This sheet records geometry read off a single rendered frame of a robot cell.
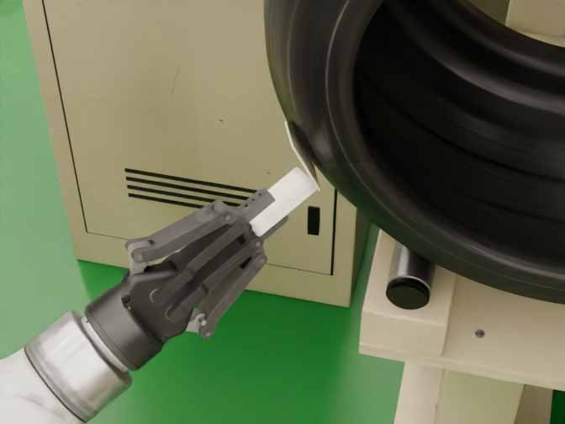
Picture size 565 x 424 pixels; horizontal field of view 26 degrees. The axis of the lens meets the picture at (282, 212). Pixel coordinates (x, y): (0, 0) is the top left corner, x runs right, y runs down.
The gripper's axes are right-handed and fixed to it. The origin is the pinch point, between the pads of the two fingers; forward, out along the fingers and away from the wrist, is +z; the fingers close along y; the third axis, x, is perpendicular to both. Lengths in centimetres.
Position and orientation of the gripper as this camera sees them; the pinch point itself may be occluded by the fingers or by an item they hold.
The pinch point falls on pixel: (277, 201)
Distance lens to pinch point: 112.9
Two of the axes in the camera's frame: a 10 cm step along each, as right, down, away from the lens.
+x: 4.1, 4.3, -8.1
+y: 4.9, 6.4, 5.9
